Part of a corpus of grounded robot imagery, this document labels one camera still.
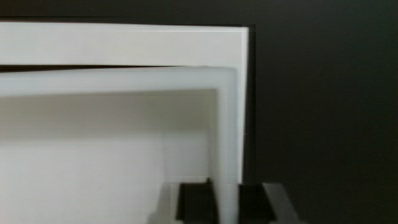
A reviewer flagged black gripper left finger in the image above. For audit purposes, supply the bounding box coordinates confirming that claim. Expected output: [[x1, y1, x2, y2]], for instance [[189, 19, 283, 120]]
[[176, 180, 219, 224]]

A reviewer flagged white drawer box with knob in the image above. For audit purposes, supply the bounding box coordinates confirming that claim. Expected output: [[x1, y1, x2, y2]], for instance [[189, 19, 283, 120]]
[[0, 21, 253, 185]]

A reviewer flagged white plain drawer box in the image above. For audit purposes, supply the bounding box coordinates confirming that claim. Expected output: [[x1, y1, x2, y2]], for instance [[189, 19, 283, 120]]
[[0, 68, 242, 224]]

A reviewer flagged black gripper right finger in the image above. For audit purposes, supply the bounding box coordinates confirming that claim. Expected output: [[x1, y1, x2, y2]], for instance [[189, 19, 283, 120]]
[[238, 183, 302, 224]]

